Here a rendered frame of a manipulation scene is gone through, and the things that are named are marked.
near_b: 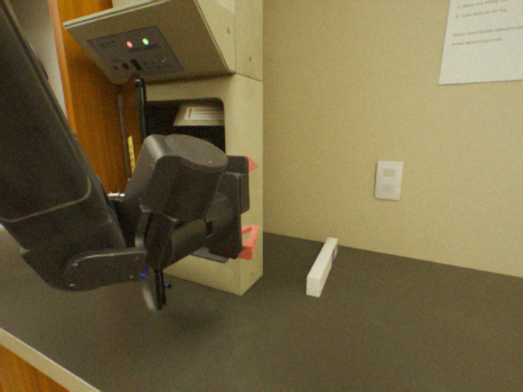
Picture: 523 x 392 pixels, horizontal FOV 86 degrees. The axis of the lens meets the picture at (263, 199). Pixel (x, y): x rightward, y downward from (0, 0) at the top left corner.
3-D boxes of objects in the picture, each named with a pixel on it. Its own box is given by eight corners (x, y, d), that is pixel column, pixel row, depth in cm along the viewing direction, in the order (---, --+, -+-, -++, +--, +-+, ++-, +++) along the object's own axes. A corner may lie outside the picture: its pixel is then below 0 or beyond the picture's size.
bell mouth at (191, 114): (204, 126, 81) (203, 106, 80) (258, 126, 74) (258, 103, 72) (156, 125, 66) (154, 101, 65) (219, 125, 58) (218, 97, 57)
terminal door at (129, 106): (140, 251, 76) (123, 93, 66) (163, 313, 50) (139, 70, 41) (137, 252, 75) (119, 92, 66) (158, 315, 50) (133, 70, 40)
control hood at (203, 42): (121, 85, 67) (115, 38, 65) (236, 73, 53) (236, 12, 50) (69, 77, 57) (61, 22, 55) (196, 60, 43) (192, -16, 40)
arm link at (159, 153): (53, 220, 26) (60, 293, 21) (66, 103, 22) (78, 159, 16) (176, 218, 34) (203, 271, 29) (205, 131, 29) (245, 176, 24)
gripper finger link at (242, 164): (274, 151, 41) (240, 157, 33) (274, 198, 43) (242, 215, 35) (234, 150, 44) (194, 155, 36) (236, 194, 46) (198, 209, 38)
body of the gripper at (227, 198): (244, 172, 35) (206, 183, 28) (247, 249, 37) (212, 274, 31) (202, 169, 38) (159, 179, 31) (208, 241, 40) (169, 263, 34)
